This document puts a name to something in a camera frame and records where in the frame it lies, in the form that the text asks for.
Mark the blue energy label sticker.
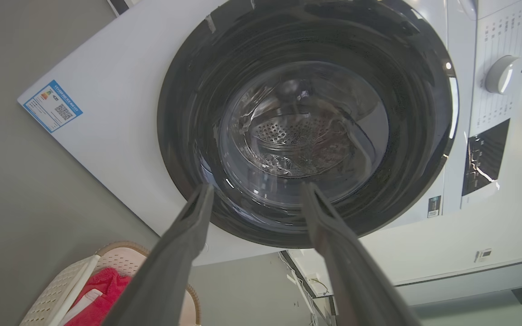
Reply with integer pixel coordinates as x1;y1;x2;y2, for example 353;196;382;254
22;80;83;134

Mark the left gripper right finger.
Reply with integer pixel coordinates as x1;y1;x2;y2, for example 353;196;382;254
300;181;421;326

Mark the red garment with white stripes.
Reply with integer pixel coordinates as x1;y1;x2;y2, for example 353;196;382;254
64;267;132;326

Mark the small printed machine sticker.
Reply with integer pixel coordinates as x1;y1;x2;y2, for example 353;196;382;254
427;195;442;218

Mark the round black washing machine door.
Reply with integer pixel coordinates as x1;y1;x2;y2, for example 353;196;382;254
157;0;460;249

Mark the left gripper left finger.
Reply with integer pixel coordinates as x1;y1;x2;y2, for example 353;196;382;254
101;183;215;326

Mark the white washing machine dial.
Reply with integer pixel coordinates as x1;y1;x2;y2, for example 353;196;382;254
485;55;522;95

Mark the cream perforated laundry basket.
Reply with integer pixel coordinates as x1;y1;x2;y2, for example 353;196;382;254
19;241;202;326

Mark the black washing machine display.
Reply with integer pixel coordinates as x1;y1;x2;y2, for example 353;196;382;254
462;119;511;197

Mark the white floor cable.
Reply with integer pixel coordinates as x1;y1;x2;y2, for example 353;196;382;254
279;251;320;326

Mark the white front-load washing machine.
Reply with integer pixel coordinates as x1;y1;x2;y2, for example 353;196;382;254
17;0;522;267

